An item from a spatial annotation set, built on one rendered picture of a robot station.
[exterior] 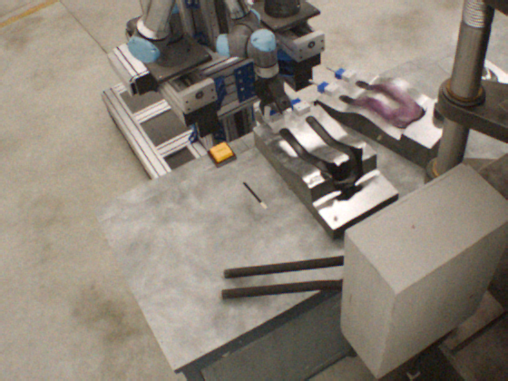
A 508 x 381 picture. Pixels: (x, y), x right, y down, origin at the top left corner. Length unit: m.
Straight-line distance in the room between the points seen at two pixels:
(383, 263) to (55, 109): 3.16
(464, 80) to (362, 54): 2.70
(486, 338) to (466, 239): 0.73
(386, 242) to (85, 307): 2.02
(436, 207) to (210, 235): 0.98
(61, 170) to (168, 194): 1.52
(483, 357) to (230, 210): 0.93
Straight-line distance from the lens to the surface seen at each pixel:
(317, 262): 1.67
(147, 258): 1.88
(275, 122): 2.02
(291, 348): 2.04
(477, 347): 1.71
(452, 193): 1.10
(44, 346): 2.82
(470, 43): 1.10
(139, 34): 1.95
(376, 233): 1.02
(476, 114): 1.16
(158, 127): 3.16
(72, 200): 3.26
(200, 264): 1.82
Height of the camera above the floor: 2.30
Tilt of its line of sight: 50 degrees down
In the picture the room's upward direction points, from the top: 9 degrees counter-clockwise
